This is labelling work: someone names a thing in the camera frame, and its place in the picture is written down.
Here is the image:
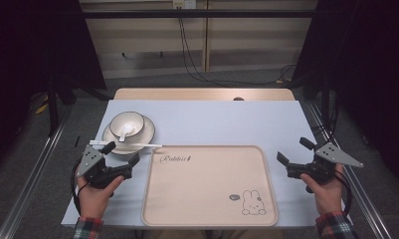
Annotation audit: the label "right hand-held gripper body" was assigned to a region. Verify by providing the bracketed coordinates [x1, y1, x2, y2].
[286, 141, 365, 194]

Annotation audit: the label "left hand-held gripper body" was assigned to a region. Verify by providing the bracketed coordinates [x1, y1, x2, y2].
[76, 143, 134, 191]

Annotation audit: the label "white ceramic spoon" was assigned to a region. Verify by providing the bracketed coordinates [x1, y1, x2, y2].
[117, 122, 138, 143]

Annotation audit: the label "white plate with dark rim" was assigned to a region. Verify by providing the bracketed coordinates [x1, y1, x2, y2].
[101, 114, 156, 156]

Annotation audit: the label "white bowl with dark rim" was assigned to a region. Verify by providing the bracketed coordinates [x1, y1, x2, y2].
[108, 111, 145, 139]

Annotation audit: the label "beige tray with rabbit print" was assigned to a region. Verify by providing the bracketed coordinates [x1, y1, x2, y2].
[140, 144, 280, 228]

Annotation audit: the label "person's right hand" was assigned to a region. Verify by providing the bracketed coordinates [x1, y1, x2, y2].
[299, 163, 345, 216]

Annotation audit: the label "person's left hand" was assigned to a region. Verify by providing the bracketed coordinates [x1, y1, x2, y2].
[75, 173, 125, 220]

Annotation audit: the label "black metal stand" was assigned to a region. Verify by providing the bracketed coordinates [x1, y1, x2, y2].
[46, 79, 61, 137]
[320, 71, 331, 125]

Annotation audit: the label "yellow strip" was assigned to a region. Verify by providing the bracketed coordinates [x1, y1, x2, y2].
[35, 96, 51, 116]

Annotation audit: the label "light wooden table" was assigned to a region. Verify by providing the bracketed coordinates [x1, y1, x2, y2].
[112, 87, 297, 102]

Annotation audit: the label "person's beige trousers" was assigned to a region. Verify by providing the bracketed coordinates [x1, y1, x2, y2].
[136, 228, 285, 239]

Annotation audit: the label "black curtain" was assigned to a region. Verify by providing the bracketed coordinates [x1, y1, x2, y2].
[293, 0, 399, 188]
[0, 0, 107, 104]

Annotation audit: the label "black horizontal bar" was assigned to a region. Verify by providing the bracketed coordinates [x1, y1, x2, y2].
[81, 9, 320, 19]

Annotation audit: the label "left hand-held gripper black cable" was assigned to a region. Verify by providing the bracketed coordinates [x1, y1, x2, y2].
[70, 158, 89, 217]

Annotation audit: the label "hand-held gripper black cable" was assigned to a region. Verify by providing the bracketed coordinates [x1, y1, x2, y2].
[70, 158, 89, 217]
[332, 170, 353, 217]

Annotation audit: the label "aluminium floor rail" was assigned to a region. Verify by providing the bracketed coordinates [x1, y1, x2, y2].
[0, 106, 74, 239]
[302, 101, 392, 239]

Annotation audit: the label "right hand-held gripper black cable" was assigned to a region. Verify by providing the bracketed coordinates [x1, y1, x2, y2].
[332, 170, 353, 217]

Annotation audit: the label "black floor cable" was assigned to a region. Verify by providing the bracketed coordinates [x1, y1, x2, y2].
[180, 16, 298, 87]
[177, 7, 230, 89]

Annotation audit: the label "wooden post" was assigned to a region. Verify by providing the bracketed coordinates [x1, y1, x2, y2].
[202, 0, 211, 73]

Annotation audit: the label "white wall socket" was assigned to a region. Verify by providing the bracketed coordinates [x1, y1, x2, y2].
[172, 0, 197, 9]

